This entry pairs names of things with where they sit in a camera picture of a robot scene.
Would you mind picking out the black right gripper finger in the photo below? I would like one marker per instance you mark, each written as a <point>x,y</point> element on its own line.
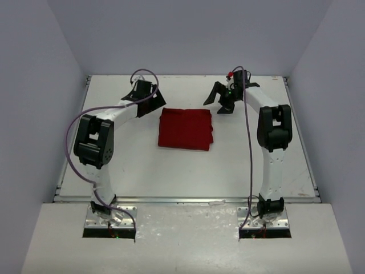
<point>218,88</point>
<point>227,106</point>

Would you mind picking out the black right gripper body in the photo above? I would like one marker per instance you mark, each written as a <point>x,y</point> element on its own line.
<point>224,97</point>

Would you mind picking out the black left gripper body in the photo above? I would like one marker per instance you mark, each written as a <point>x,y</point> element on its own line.
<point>147,101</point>

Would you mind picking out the red t shirt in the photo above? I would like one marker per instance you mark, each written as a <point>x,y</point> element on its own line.
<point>189,129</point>

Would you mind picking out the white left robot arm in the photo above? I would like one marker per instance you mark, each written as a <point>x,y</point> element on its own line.
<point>94,142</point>

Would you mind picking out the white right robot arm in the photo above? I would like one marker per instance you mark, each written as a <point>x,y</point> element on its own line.
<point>274,132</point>

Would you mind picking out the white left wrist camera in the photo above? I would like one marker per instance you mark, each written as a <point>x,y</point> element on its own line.
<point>136,78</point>

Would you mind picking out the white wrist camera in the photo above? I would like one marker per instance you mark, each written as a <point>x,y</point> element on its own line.
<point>136,78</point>
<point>230,81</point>

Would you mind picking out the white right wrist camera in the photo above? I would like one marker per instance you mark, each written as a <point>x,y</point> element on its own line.
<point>230,81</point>

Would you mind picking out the left side table rail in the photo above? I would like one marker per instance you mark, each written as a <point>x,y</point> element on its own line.
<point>70,107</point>

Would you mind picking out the right aluminium base plate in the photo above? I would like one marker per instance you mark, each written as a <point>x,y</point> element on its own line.
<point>270,221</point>

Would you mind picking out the aluminium base plate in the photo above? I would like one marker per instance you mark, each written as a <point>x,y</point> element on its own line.
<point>116,220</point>
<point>270,221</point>

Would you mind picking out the left aluminium base plate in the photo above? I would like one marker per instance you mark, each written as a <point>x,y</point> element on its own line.
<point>116,220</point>

